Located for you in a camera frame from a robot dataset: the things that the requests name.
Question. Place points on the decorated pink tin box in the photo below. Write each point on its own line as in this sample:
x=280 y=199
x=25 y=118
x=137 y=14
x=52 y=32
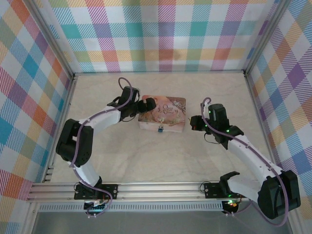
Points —
x=170 y=114

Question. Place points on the small blue padlock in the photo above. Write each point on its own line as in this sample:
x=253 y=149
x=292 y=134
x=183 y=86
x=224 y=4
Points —
x=160 y=128

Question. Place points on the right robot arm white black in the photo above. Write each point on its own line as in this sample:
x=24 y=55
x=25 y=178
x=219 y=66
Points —
x=248 y=152

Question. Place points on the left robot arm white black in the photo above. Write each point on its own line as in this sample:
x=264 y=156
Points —
x=102 y=119

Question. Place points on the aluminium frame floor bar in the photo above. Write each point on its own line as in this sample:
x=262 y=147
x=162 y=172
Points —
x=158 y=72
x=63 y=122
x=259 y=117

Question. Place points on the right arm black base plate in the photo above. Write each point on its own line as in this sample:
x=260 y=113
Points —
x=212 y=190

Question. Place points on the aluminium mounting rail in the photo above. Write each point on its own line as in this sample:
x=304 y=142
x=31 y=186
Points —
x=158 y=191

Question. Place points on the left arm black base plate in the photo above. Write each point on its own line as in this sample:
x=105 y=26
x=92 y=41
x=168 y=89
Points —
x=111 y=191

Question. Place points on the aluminium frame post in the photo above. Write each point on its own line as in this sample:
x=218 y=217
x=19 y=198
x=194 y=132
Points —
x=50 y=36
x=265 y=36

